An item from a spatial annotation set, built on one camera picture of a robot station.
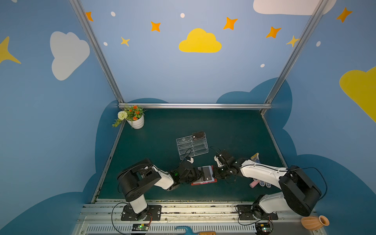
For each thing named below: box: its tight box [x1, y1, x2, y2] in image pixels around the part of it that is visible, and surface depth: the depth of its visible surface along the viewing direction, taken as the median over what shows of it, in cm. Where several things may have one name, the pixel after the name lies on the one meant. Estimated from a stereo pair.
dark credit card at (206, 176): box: [202, 166, 212, 182], surface depth 88 cm
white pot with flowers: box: [112, 105, 148, 130], surface depth 102 cm
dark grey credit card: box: [192, 131, 205, 139], surface depth 98 cm
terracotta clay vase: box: [301, 214, 330, 231], surface depth 65 cm
